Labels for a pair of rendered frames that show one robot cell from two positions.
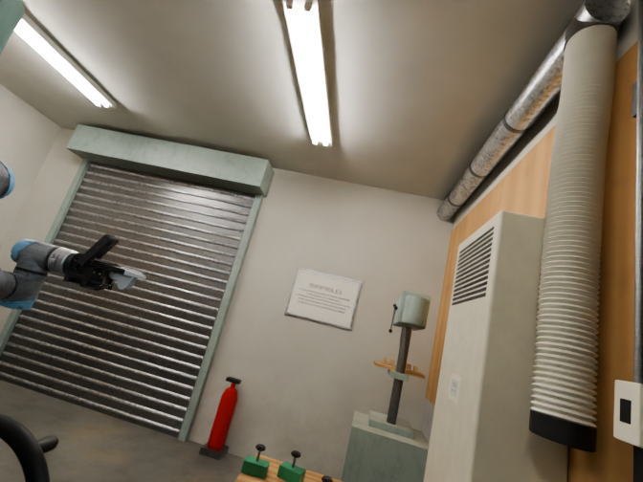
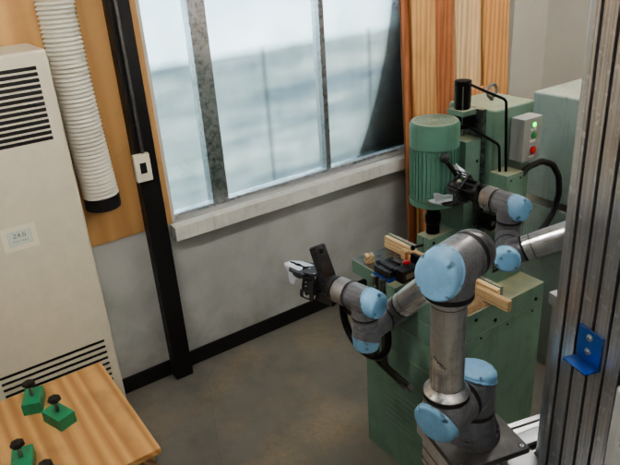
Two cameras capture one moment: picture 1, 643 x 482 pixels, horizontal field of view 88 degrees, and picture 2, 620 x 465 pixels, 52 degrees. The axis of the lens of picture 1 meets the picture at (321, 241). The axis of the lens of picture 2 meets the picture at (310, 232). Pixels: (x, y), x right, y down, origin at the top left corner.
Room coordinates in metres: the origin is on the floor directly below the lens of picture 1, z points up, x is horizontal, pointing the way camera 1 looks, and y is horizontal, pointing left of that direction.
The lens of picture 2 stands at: (2.08, 1.80, 2.11)
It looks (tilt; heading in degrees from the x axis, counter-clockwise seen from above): 25 degrees down; 228
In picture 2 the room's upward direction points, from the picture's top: 4 degrees counter-clockwise
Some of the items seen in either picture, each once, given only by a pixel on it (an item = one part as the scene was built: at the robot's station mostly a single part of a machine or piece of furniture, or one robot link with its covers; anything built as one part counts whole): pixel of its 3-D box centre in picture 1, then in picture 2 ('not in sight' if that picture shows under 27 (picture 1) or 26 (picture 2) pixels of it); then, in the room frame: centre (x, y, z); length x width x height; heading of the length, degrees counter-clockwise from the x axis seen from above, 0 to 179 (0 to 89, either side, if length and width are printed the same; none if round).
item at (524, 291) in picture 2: not in sight; (453, 293); (0.17, 0.51, 0.76); 0.57 x 0.45 x 0.09; 171
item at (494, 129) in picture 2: not in sight; (485, 190); (0.00, 0.53, 1.16); 0.22 x 0.22 x 0.72; 81
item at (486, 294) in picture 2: not in sight; (451, 277); (0.31, 0.59, 0.92); 0.54 x 0.02 x 0.04; 81
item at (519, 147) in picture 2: not in sight; (525, 137); (0.00, 0.68, 1.40); 0.10 x 0.06 x 0.16; 171
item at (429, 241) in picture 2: not in sight; (436, 241); (0.27, 0.49, 1.03); 0.14 x 0.07 x 0.09; 171
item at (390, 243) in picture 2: not in sight; (436, 265); (0.27, 0.50, 0.92); 0.60 x 0.02 x 0.05; 81
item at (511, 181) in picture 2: not in sight; (506, 190); (0.10, 0.67, 1.23); 0.09 x 0.08 x 0.15; 171
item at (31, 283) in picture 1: (18, 288); (369, 328); (0.98, 0.79, 1.12); 0.11 x 0.08 x 0.11; 2
